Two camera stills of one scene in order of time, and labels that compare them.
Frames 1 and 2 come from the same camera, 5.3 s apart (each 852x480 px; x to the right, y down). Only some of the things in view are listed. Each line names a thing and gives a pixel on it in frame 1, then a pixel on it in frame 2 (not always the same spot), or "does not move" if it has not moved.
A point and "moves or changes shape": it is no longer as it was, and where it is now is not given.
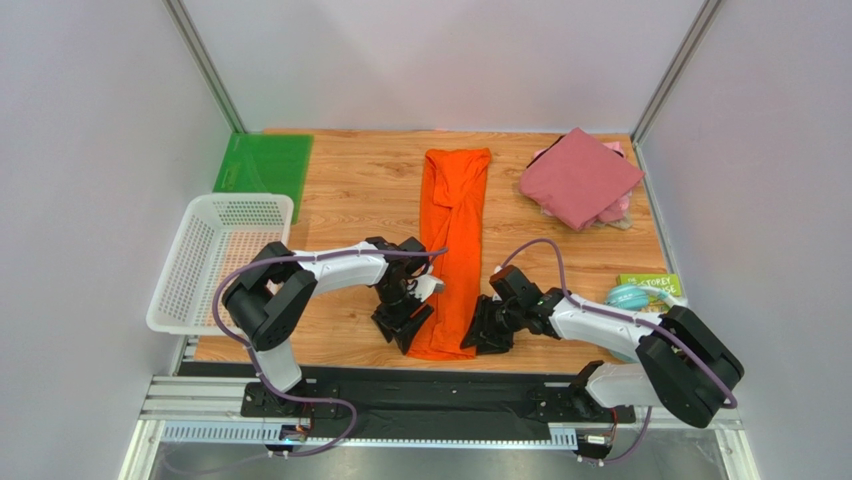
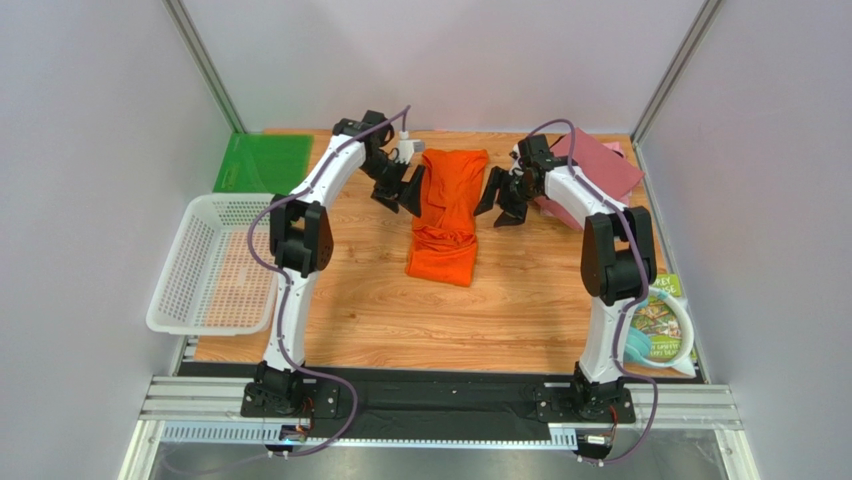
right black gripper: [494, 322] → [509, 192]
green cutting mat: [266, 163] does not move
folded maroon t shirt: [579, 179] does not move
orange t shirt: [451, 218] moves or changes shape
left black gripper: [402, 325] → [411, 195]
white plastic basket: [222, 232] does not move
